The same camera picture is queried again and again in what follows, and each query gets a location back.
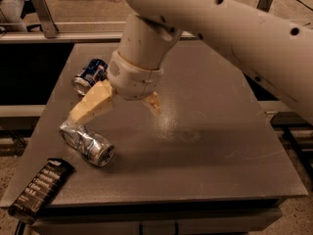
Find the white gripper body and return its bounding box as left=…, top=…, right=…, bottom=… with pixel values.
left=107, top=51, right=163, bottom=100

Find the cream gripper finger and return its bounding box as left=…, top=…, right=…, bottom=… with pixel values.
left=142, top=92, right=161, bottom=115
left=68, top=80, right=114, bottom=126

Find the silver redbull can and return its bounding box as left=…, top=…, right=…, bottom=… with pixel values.
left=59, top=121, right=114, bottom=167

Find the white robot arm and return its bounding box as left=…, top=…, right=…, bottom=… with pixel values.
left=68, top=0, right=313, bottom=125

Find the blue pepsi can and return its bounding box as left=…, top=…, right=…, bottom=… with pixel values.
left=71, top=59, right=108, bottom=96

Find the black rxbar chocolate bar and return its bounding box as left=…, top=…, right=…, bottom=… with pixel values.
left=8, top=159, right=74, bottom=224

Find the grey table cabinet base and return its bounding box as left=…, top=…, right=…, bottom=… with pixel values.
left=29, top=200, right=282, bottom=235

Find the left metal bracket post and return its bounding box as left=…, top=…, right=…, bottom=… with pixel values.
left=31, top=0, right=58, bottom=38

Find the metal rail barrier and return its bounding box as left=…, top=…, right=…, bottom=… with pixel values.
left=0, top=30, right=197, bottom=45

